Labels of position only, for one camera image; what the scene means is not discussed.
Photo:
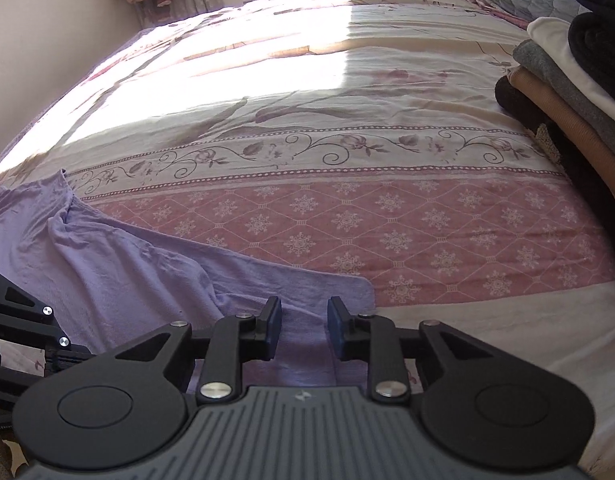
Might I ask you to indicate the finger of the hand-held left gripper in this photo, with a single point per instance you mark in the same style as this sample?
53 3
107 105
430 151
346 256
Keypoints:
32 327
5 390

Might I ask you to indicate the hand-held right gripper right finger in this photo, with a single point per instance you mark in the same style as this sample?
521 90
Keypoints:
335 330

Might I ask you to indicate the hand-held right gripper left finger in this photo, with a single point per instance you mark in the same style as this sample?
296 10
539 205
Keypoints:
275 330

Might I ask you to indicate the purple pants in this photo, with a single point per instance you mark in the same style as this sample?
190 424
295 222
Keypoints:
127 275

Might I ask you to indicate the floral bed sheet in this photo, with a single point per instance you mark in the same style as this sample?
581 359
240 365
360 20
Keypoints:
337 210

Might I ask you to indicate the black fuzzy folded garment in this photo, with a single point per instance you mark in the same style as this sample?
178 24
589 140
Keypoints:
587 170

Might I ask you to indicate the tan folded garment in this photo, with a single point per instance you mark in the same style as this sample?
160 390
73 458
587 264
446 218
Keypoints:
562 110

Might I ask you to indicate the grey folded garment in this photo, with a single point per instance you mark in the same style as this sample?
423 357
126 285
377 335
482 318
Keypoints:
557 72

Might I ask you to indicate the white folded garment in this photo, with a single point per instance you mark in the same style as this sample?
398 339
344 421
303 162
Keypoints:
557 42

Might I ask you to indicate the black folded sweater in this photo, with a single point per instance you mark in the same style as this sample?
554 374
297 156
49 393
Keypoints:
600 25

